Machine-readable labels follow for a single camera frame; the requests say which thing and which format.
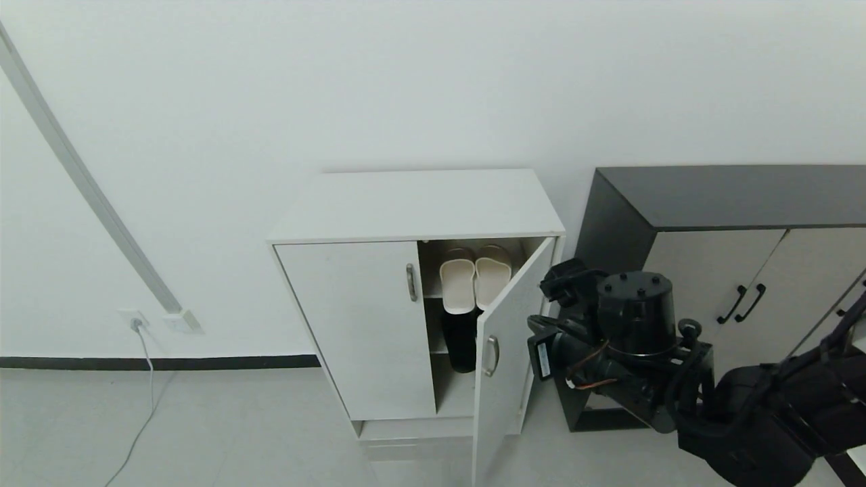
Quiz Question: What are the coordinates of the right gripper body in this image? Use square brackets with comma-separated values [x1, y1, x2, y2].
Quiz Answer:
[540, 259, 603, 307]

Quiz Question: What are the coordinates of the dark grey sideboard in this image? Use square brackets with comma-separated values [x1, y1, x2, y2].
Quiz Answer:
[562, 166, 866, 434]

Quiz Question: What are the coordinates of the white cable duct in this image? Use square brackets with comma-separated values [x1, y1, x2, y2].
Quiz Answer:
[0, 22, 183, 316]

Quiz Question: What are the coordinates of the white shoe cabinet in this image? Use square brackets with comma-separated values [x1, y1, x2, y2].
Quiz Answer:
[267, 169, 566, 465]

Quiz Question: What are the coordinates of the black slipper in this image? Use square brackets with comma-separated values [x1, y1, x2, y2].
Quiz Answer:
[442, 308, 478, 374]

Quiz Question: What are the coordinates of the white junction box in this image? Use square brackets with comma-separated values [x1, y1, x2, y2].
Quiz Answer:
[162, 308, 203, 335]

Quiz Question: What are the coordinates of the beige slipper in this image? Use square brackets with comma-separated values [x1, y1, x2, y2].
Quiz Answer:
[475, 244, 514, 311]
[439, 249, 477, 316]

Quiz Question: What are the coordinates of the grey power cable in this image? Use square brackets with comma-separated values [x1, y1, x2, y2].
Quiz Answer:
[104, 318, 157, 487]

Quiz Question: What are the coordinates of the open white cabinet door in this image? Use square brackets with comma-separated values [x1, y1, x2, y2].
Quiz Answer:
[472, 237, 557, 487]

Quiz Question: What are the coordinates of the beige sideboard door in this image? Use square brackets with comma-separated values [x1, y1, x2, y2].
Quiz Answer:
[717, 227, 866, 363]
[643, 229, 788, 379]

